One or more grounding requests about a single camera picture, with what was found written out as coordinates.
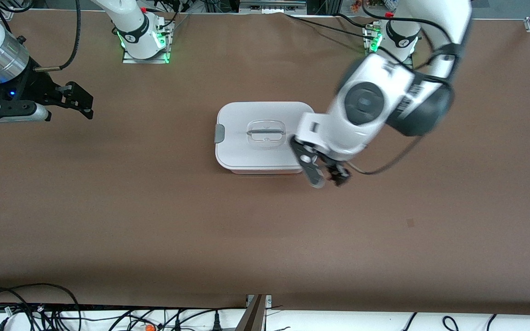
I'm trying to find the white box lid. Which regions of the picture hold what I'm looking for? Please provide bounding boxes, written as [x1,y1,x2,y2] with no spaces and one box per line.
[214,101,317,174]

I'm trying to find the pink plastic box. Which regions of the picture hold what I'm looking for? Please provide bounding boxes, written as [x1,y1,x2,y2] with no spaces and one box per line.
[228,167,305,176]

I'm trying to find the white ledge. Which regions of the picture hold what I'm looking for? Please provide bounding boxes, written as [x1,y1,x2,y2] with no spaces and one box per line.
[0,307,530,331]

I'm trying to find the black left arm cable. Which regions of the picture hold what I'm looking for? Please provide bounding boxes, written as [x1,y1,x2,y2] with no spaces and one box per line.
[348,133,424,176]

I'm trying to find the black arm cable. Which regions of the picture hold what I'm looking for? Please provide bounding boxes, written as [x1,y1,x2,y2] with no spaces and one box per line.
[348,133,424,176]
[35,0,82,72]

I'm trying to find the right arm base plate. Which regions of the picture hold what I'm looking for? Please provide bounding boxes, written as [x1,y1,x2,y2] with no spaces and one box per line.
[122,21,173,64]

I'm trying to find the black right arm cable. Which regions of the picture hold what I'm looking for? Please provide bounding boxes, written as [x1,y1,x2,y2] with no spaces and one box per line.
[35,0,82,72]

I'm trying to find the black cable on table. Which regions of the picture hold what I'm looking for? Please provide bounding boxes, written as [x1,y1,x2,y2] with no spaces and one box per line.
[286,14,371,37]

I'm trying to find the black looped cable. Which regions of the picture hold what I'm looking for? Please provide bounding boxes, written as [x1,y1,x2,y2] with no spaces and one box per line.
[0,284,81,331]

